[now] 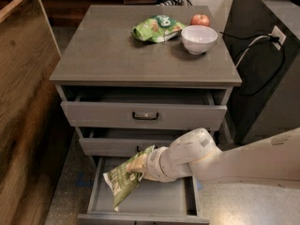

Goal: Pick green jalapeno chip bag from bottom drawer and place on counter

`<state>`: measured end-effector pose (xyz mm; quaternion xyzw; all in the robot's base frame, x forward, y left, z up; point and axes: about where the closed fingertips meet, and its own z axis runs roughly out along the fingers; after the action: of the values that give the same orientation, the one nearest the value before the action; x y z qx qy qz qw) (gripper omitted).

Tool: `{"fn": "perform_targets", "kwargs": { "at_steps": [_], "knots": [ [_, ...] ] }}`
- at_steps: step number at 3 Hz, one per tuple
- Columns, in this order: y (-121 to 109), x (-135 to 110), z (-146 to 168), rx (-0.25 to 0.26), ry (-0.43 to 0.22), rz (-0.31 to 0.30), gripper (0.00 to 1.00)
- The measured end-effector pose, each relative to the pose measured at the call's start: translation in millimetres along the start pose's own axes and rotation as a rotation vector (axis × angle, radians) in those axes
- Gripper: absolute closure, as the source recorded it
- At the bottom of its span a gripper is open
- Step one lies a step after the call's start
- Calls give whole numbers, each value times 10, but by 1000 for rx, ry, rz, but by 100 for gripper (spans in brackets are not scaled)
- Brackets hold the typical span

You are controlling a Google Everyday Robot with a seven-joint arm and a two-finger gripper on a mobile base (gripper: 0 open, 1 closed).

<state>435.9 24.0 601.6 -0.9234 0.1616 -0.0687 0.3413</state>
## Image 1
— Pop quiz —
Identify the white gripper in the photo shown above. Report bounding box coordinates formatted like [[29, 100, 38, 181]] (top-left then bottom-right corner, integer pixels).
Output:
[[126, 147, 170, 183]]

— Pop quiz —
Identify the green jalapeno chip bag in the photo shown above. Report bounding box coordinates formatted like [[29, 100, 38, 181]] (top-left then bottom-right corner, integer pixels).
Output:
[[103, 145, 155, 211]]

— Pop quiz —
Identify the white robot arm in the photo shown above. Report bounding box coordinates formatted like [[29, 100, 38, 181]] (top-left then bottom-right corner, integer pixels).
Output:
[[126, 128, 300, 188]]

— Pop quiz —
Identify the grey bottom drawer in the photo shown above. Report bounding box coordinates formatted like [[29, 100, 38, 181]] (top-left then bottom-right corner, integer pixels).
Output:
[[78, 157, 210, 225]]

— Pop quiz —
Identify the grey drawer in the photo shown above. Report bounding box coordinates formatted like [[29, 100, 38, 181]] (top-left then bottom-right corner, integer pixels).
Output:
[[78, 157, 210, 225], [79, 127, 188, 158], [61, 87, 227, 130]]

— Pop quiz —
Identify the grey middle drawer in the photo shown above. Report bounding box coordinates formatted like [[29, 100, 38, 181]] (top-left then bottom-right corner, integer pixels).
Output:
[[79, 127, 188, 158]]

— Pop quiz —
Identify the grey drawer cabinet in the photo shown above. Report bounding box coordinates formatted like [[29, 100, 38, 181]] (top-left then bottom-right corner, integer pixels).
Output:
[[49, 5, 242, 225]]

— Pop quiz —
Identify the grey top drawer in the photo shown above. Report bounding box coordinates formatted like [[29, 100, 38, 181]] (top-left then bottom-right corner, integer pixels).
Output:
[[61, 87, 227, 130]]

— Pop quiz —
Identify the bright green snack bag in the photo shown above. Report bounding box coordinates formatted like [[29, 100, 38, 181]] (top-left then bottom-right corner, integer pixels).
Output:
[[132, 15, 186, 43]]

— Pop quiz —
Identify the blue floor tape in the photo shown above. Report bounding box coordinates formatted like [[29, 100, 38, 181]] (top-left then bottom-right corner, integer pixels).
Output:
[[75, 172, 93, 188]]

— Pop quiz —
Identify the wooden panel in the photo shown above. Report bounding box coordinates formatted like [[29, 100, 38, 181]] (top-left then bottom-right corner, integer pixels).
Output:
[[0, 0, 73, 225]]

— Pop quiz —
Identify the white bowl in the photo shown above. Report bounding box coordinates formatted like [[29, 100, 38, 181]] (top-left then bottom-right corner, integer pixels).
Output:
[[181, 25, 218, 54]]

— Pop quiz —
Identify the red apple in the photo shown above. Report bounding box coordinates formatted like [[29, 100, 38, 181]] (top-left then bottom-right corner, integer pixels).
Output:
[[190, 14, 210, 26]]

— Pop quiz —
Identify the white power cable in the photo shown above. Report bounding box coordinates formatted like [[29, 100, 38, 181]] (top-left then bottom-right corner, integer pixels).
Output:
[[233, 35, 272, 68]]

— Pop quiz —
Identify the black power cable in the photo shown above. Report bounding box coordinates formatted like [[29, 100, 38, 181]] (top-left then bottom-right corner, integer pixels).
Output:
[[218, 30, 286, 97]]

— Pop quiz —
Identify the white wall outlet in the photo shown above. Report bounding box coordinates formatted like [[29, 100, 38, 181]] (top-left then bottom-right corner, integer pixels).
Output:
[[271, 25, 286, 50]]

